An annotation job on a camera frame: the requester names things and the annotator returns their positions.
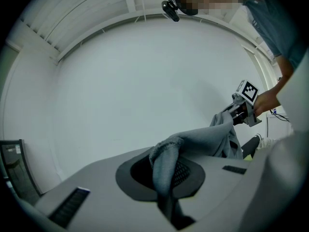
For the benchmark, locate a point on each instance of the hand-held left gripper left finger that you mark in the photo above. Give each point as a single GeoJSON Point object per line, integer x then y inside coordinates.
{"type": "Point", "coordinates": [101, 190]}

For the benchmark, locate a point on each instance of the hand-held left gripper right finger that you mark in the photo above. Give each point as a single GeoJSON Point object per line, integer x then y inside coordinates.
{"type": "Point", "coordinates": [217, 190]}

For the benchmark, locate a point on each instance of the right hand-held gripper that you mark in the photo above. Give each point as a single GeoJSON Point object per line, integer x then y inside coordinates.
{"type": "Point", "coordinates": [248, 93]}

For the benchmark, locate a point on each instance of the grey garment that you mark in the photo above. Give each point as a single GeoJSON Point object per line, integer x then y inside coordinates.
{"type": "Point", "coordinates": [205, 139]}

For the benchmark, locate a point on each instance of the person's right forearm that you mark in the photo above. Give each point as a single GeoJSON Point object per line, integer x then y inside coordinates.
{"type": "Point", "coordinates": [265, 100]}

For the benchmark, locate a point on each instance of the white garment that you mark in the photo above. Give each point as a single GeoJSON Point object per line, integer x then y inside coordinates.
{"type": "Point", "coordinates": [265, 141]}

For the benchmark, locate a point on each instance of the tall black cabinet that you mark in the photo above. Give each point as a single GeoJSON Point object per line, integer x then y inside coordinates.
{"type": "Point", "coordinates": [14, 158]}

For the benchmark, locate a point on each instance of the person's dark blue shirt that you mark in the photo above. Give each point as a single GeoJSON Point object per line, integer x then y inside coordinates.
{"type": "Point", "coordinates": [272, 25]}

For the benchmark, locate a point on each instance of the black head-worn camera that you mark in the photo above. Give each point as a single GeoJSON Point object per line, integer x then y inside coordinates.
{"type": "Point", "coordinates": [172, 10]}

